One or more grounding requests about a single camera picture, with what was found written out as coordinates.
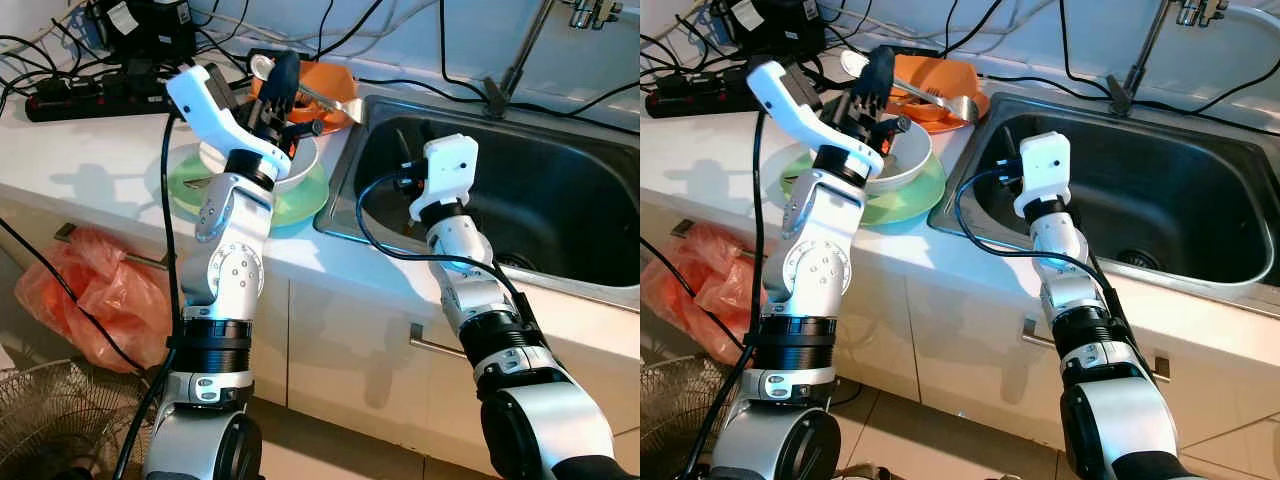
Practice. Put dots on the grey faucet pipe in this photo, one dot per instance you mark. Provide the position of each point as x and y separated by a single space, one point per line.
1150 50
530 45

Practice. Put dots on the orange bowl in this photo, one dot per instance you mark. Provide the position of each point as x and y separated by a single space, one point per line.
950 72
330 75

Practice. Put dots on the silver spoon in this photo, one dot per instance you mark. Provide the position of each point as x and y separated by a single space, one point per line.
262 67
855 64

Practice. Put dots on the stainless steel sink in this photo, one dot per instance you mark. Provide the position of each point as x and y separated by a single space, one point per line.
560 190
1180 190

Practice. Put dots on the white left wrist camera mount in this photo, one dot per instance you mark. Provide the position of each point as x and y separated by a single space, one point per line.
790 100
215 115

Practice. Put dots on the black power strip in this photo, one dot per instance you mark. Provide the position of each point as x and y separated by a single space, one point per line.
690 97
60 100

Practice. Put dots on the green plate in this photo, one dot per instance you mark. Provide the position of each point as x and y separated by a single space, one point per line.
920 205
300 205

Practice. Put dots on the orange plate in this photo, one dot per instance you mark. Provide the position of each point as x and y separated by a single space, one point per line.
340 122
965 122

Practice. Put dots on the large black power adapter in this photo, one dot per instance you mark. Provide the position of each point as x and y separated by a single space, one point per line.
150 35
770 30

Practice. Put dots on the white kitchen cabinet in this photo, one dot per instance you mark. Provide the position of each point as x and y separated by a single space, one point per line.
950 340
340 340

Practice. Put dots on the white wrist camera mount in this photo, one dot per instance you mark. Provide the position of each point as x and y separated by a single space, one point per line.
1045 165
790 100
215 115
450 170

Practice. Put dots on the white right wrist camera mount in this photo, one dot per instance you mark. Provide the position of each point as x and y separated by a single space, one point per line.
450 170
1045 165

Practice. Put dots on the orange plastic bag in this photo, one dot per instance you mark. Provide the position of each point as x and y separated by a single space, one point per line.
700 290
100 290

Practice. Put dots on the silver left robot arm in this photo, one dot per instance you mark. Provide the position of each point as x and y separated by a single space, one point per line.
235 270
815 270

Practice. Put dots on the metal fork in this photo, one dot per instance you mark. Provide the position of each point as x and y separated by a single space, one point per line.
935 94

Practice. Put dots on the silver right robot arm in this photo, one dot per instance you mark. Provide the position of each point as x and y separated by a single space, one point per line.
470 290
1075 290

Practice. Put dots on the chrome tap valve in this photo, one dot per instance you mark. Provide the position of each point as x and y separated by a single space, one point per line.
1202 12
592 12

